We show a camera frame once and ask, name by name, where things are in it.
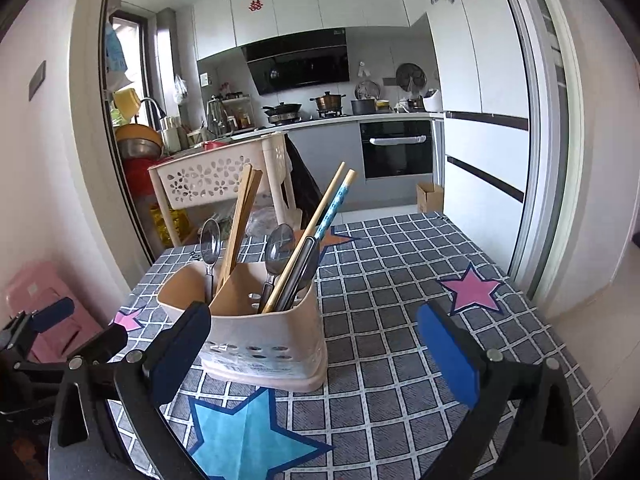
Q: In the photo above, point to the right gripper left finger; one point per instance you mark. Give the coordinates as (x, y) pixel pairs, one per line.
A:
(152, 377)

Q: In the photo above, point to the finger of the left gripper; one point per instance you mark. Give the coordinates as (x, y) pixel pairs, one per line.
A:
(52, 312)
(104, 346)

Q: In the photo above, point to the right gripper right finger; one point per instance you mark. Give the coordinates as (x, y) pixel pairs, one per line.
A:
(464, 364)

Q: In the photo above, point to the plain wooden chopstick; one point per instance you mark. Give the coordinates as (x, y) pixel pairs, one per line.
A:
(274, 296)

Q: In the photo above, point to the bamboo chopstick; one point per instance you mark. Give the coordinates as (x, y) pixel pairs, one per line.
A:
(247, 208)
(229, 252)

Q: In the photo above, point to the blue floral patterned chopstick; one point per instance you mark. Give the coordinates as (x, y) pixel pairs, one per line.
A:
(335, 204)

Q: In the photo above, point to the steel spoon dark handle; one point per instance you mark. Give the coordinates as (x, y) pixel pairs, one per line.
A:
(301, 275)

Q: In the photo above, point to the pink stool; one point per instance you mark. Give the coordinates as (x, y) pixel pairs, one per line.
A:
(36, 287)

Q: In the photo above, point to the beige plastic utensil caddy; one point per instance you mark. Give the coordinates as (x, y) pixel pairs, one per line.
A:
(282, 350)

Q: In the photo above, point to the grey checkered tablecloth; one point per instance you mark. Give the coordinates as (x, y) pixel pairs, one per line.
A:
(385, 411)

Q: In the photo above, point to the cardboard box on floor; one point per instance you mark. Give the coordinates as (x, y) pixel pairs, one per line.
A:
(430, 197)

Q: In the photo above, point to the black built-in oven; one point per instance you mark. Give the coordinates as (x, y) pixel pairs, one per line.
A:
(400, 148)

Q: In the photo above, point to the black wok on stove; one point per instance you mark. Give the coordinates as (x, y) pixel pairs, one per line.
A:
(283, 112)

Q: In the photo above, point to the golden pot on stove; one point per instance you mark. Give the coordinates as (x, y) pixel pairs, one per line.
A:
(329, 103)

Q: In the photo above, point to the white refrigerator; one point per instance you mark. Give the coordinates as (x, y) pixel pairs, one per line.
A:
(483, 83)

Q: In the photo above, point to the black range hood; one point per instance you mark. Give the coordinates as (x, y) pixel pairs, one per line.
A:
(299, 60)

